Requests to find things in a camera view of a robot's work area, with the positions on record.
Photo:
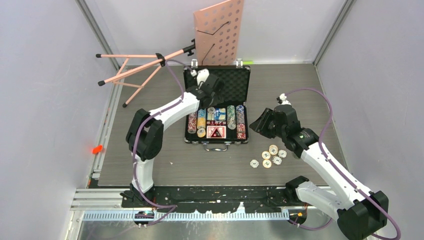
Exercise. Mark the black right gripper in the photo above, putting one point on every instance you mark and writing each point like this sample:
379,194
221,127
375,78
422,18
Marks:
260,125

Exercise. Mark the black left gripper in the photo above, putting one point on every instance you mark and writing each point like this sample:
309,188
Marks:
217,99

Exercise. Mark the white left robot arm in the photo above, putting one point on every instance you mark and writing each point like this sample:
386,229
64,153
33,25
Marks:
146,132

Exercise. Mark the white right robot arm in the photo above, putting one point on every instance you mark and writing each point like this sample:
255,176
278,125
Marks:
354,207

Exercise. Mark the blue Texas Hold'em card deck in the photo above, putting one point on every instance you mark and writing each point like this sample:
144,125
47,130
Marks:
210,112

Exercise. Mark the light blue chip stack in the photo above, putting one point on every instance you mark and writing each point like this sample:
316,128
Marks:
202,114

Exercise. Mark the red chip stack right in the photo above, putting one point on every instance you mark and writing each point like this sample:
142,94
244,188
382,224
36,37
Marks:
241,128

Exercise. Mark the green chip stack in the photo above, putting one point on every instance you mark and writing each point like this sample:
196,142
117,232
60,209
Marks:
231,117

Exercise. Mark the lower red chip stack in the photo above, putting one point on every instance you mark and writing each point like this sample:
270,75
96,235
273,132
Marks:
241,135

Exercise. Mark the blue orange chip stack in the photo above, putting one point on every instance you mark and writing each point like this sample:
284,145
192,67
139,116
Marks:
240,114

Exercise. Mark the yellow chip stack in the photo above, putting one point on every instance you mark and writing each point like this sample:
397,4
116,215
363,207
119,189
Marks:
201,123

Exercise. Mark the dark red chip stack left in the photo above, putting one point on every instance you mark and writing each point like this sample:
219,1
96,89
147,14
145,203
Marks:
192,123

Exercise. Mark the black aluminium poker case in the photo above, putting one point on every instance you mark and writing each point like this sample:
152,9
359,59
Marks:
235,92

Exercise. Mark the pile of loose poker chips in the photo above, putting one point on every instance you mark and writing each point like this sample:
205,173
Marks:
273,156

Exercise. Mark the red backed card deck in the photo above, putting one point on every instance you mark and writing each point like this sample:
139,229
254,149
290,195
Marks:
224,131

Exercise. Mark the lone yellow chip in case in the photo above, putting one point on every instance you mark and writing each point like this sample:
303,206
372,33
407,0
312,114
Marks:
201,133

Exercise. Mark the triangular all in button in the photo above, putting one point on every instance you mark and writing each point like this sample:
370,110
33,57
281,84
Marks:
215,133

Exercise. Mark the pink perforated music stand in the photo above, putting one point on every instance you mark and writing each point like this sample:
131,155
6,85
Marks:
215,43

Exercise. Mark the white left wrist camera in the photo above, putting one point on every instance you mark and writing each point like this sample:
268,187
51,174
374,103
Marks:
200,76

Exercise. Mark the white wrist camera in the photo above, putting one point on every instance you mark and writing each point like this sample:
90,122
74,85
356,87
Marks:
200,76
282,99

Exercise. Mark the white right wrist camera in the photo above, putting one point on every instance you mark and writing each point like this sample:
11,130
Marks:
282,99

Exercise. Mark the orange clip on rail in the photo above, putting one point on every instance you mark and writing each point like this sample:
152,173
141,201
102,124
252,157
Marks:
97,149

